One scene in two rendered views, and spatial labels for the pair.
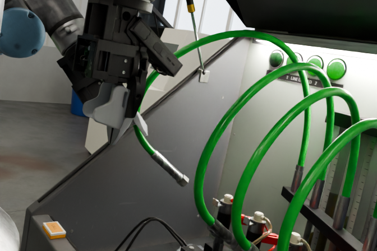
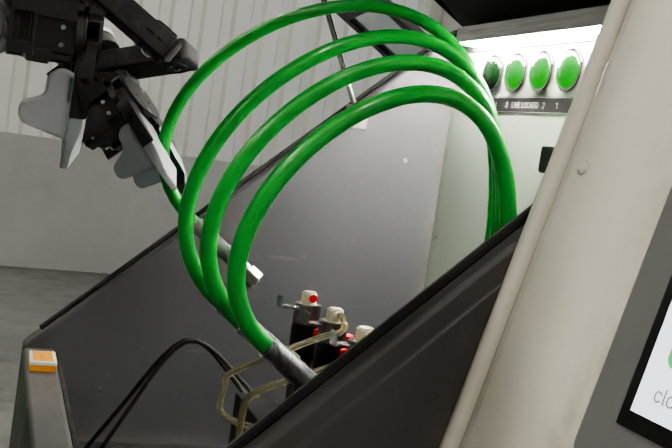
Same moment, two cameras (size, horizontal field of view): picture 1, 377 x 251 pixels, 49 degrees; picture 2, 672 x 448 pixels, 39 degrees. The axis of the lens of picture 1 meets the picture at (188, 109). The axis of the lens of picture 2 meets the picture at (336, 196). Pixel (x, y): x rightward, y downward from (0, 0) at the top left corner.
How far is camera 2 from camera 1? 0.46 m
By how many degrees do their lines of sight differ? 19
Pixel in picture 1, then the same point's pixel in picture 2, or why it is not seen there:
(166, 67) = (146, 43)
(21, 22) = not seen: outside the picture
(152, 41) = (115, 0)
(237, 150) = (439, 268)
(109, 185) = (169, 311)
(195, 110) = (344, 183)
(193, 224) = not seen: hidden behind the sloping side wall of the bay
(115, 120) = (57, 124)
